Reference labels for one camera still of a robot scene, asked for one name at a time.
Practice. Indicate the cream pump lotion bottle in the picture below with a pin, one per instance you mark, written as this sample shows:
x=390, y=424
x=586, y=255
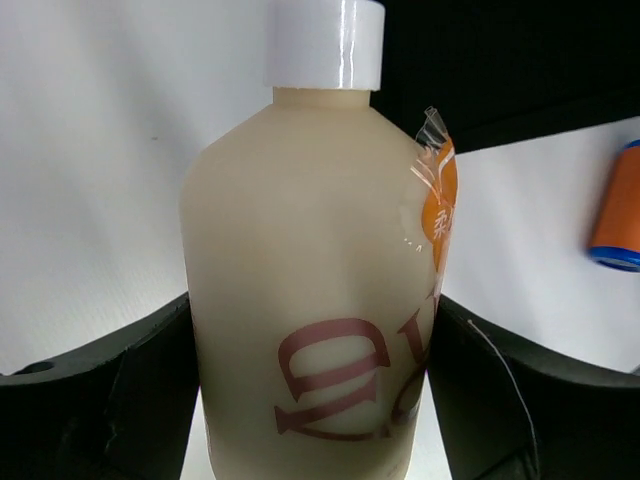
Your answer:
x=315, y=238

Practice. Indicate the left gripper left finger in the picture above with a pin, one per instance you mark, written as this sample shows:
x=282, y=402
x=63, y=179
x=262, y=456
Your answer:
x=119, y=407

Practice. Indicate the orange spray bottle blue cap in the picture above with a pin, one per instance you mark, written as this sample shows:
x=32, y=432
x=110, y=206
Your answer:
x=614, y=242

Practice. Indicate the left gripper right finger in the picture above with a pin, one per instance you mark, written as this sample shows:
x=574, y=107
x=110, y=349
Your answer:
x=509, y=408

